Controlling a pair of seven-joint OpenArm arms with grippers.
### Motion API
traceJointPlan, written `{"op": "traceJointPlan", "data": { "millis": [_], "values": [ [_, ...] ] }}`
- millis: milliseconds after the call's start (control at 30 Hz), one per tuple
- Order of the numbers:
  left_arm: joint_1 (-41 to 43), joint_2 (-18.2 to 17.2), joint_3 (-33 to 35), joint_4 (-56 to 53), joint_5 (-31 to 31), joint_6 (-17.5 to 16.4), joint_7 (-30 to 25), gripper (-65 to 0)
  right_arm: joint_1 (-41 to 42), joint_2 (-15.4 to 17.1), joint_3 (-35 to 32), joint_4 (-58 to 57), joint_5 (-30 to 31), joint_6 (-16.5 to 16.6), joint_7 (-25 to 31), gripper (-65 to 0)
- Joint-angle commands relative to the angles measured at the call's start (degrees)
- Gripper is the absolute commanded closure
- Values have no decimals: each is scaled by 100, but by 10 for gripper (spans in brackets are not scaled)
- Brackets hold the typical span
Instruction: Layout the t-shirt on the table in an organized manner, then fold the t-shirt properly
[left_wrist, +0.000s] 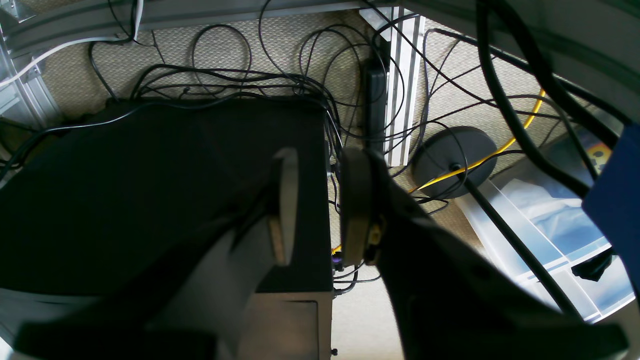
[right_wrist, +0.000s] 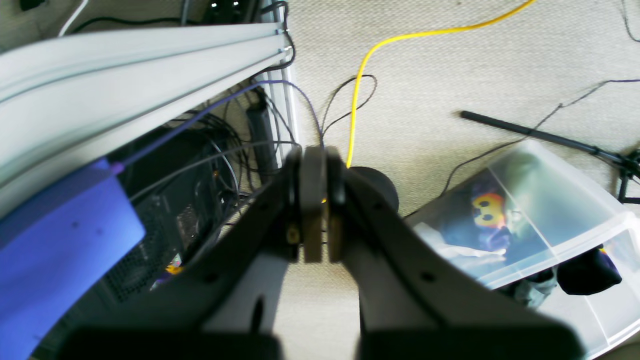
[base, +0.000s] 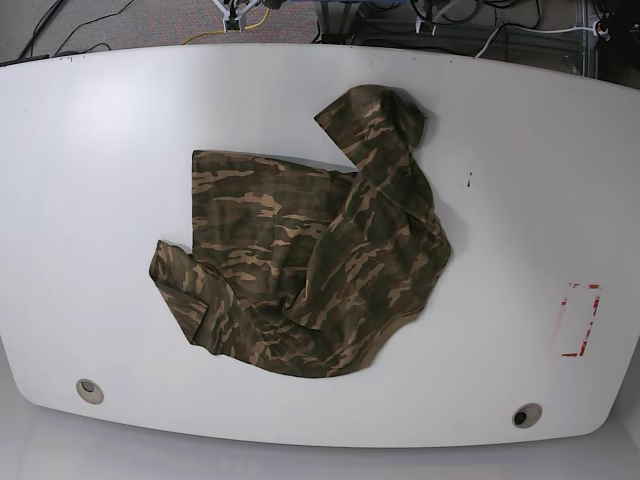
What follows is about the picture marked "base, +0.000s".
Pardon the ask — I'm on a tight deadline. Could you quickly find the camouflage t-shirt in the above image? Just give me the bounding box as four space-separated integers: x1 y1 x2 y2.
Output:
149 85 452 378

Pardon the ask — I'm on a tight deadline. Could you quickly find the red tape rectangle marking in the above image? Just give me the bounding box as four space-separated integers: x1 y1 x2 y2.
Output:
553 283 601 358

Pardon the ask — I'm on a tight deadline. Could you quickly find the yellow cable on floor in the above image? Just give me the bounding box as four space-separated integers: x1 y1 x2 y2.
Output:
181 8 274 46

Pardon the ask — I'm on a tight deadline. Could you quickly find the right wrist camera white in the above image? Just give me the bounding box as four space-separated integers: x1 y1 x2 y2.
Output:
212 0 261 33

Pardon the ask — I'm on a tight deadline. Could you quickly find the right table cable grommet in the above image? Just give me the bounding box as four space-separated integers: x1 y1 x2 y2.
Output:
512 403 543 429

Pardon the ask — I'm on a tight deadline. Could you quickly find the table cable grommet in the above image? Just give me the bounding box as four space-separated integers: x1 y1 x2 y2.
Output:
76 379 104 405
512 403 543 429

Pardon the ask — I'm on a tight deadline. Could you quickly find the left table cable grommet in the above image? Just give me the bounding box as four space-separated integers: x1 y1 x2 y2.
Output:
76 379 104 405

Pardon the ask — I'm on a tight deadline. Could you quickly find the white cable on floor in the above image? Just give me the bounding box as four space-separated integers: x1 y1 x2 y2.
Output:
473 21 601 59

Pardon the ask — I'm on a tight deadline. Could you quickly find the aluminium frame rail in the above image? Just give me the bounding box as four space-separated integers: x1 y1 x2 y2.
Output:
576 0 600 79

